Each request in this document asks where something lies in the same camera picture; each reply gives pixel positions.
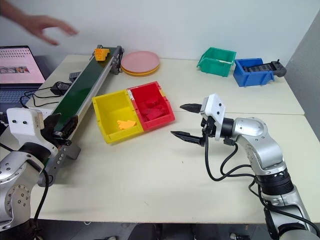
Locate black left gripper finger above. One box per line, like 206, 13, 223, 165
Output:
43, 113, 62, 133
60, 115, 79, 134

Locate yellow plate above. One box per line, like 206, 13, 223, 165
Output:
121, 64, 161, 77

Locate orange toy block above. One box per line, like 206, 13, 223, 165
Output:
94, 47, 111, 62

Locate dark rounded shape under table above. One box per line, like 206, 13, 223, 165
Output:
133, 223, 164, 240

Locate pink plate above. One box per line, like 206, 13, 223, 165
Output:
120, 50, 161, 73

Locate orange flat toy pieces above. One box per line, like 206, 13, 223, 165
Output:
116, 119, 138, 131

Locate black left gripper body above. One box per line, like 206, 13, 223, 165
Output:
41, 124, 73, 147

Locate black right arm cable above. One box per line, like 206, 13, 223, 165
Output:
204, 131, 256, 182

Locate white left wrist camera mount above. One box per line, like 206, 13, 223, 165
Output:
5, 107, 45, 144

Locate black power adapter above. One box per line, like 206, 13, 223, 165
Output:
50, 81, 71, 96

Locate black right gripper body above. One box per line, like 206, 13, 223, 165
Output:
199, 109, 218, 139

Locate yellow plastic bin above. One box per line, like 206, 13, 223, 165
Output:
91, 89, 144, 145

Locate green conveyor belt machine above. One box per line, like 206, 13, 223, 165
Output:
36, 44, 125, 188

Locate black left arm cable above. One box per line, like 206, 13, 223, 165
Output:
29, 168, 51, 227

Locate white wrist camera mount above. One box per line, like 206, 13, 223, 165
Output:
201, 93, 227, 141
5, 107, 45, 144

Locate red plastic bin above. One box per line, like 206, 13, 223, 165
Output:
127, 80, 176, 133

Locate small dark grey block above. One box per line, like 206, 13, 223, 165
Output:
68, 71, 82, 83

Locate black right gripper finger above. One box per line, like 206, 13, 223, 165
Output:
179, 102, 203, 114
170, 130, 207, 148

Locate red toy blocks pile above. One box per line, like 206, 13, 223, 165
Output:
137, 98, 169, 123

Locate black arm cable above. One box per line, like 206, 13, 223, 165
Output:
204, 131, 256, 182
29, 168, 51, 227

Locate blue plastic bin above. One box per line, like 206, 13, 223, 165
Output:
233, 57, 276, 88

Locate black adapter cable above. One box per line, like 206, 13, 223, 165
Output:
19, 88, 61, 109

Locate green plastic bin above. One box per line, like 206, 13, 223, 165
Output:
196, 46, 237, 78

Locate person's bare hand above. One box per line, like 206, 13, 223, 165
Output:
24, 14, 79, 46

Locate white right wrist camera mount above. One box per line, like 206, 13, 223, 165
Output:
201, 93, 227, 141

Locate open laptop with pink screen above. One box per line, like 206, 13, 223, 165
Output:
0, 45, 46, 105

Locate black handheld controller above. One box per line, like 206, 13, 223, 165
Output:
243, 59, 288, 78

